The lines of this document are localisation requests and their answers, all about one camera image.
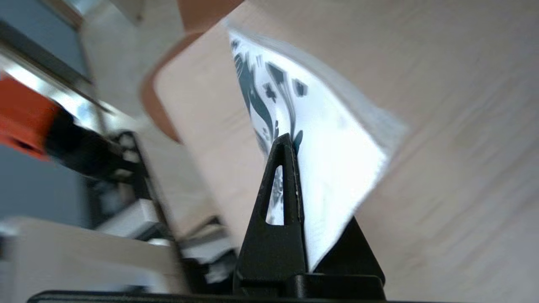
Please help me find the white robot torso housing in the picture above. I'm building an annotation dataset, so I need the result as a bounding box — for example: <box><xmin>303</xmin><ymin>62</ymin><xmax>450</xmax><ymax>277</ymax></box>
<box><xmin>0</xmin><ymin>217</ymin><xmax>190</xmax><ymax>295</ymax></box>

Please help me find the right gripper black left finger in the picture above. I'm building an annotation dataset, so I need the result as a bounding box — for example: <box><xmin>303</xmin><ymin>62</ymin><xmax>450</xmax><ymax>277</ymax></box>
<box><xmin>234</xmin><ymin>134</ymin><xmax>308</xmax><ymax>295</ymax></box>

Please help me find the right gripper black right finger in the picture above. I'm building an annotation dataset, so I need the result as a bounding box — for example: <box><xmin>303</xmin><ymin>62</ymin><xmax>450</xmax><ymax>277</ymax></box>
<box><xmin>314</xmin><ymin>217</ymin><xmax>386</xmax><ymax>297</ymax></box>

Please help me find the white horse-print zipper pouch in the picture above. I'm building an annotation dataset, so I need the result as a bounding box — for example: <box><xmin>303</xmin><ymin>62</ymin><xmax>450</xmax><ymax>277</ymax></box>
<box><xmin>227</xmin><ymin>29</ymin><xmax>409</xmax><ymax>272</ymax></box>

